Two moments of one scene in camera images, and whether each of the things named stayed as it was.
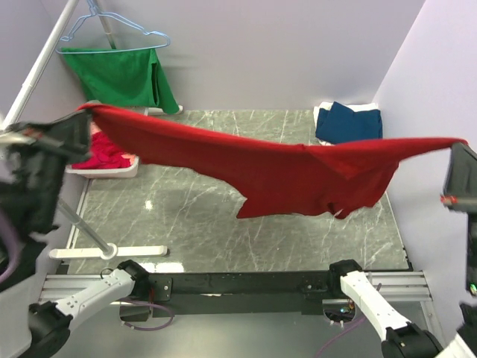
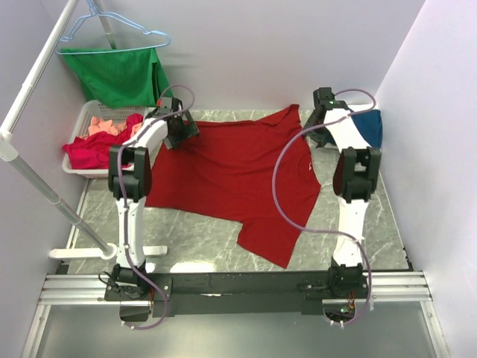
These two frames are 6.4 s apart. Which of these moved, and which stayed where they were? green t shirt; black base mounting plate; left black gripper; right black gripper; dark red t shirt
Moved: right black gripper; left black gripper; dark red t shirt
Stayed: green t shirt; black base mounting plate
